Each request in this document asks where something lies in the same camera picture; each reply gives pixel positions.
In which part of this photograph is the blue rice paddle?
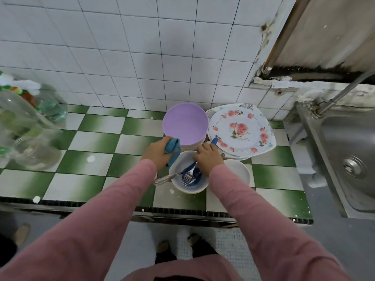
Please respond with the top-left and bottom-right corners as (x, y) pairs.
(183, 136), (221, 187)

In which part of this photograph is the person's left hand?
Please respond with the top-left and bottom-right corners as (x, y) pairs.
(142, 136), (179, 171)

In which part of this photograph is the chrome faucet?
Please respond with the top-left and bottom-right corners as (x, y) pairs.
(313, 70), (375, 117)

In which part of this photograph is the person's left leg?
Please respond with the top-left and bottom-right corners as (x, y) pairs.
(154, 238), (175, 265)

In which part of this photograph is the person's right leg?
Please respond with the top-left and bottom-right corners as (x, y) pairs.
(186, 232), (219, 259)

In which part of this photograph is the person's leg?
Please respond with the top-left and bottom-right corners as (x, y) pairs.
(186, 232), (219, 259)
(154, 238), (175, 265)

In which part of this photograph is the green checkered tile countertop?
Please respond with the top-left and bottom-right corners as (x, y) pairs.
(0, 102), (314, 226)

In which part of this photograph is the floral plate stack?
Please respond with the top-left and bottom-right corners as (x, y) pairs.
(205, 104), (277, 162)

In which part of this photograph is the purple plastic bowl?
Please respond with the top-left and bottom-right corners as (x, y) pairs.
(162, 103), (210, 151)

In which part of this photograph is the blue cleaning cloth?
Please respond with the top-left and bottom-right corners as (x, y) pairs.
(164, 137), (180, 167)

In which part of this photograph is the person's right hand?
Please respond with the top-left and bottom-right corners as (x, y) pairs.
(194, 142), (225, 176)

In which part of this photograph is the person's right forearm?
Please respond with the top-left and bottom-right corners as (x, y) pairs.
(208, 164), (355, 281)

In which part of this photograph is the large clear plastic bottle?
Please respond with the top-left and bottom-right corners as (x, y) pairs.
(0, 87), (62, 171)

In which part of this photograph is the stack of white saucers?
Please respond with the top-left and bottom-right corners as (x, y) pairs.
(223, 159), (253, 188)

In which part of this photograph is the white bowl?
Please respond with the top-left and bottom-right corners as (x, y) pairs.
(169, 150), (210, 194)

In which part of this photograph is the weathered wooden board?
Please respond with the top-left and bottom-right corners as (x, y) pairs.
(266, 0), (375, 82)

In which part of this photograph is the person's left forearm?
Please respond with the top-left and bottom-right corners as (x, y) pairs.
(0, 159), (159, 281)

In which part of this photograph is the stainless steel sink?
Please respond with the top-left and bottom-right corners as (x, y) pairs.
(296, 102), (375, 220)

